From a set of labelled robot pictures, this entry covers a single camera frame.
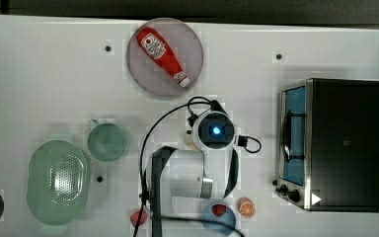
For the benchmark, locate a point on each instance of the yellow plush banana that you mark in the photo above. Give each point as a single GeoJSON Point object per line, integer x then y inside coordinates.
{"type": "Point", "coordinates": [189, 142]}

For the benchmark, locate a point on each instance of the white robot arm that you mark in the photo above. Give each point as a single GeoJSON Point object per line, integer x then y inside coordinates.
{"type": "Point", "coordinates": [210, 171]}

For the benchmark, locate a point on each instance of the grey round plate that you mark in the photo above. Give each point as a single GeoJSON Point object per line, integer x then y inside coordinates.
{"type": "Point", "coordinates": [186, 45]}

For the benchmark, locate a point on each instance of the red ketchup bottle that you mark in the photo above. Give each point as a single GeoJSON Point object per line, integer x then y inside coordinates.
{"type": "Point", "coordinates": [157, 49]}

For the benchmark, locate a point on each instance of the red strawberry in bowl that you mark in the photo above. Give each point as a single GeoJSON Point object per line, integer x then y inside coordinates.
{"type": "Point", "coordinates": [219, 209]}

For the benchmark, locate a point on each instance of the orange half slice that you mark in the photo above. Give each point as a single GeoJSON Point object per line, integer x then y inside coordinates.
{"type": "Point", "coordinates": [246, 207]}

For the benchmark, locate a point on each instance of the blue bowl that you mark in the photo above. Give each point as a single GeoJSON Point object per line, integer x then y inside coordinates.
{"type": "Point", "coordinates": [223, 225]}

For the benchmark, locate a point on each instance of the red strawberry on table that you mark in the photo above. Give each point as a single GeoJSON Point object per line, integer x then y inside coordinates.
{"type": "Point", "coordinates": [138, 217]}

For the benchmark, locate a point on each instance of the black toaster oven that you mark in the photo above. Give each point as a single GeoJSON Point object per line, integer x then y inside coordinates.
{"type": "Point", "coordinates": [328, 145]}

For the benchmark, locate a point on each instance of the green perforated colander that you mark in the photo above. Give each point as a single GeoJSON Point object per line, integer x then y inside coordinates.
{"type": "Point", "coordinates": [58, 182]}

